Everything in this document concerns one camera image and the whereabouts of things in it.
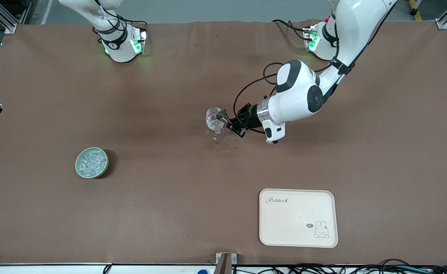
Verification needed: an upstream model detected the clear ice cubes pile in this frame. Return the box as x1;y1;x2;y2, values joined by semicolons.
79;150;108;176

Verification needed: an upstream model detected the clear wine glass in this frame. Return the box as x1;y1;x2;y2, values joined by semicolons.
206;107;226;140

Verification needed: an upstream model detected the brown table cover sheet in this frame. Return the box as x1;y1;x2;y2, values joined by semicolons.
0;20;447;266

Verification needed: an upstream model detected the green ceramic bowl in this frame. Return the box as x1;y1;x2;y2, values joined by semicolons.
75;147;109;179

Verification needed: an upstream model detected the cream rabbit print tray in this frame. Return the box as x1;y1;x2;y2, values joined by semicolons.
259;188;338;249

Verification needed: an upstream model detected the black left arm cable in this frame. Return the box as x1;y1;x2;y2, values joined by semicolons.
233;0;398;134

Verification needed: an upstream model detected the black left base cable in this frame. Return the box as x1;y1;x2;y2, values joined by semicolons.
271;19;308;41

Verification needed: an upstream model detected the black base cable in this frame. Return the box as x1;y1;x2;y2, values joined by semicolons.
115;15;148;35
271;19;308;41

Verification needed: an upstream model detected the black right base cable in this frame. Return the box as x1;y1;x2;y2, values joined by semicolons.
115;15;148;35

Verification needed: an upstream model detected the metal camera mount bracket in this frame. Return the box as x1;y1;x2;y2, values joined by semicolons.
215;252;238;274

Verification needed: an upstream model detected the black cable tangle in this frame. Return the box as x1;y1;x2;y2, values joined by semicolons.
233;259;447;274

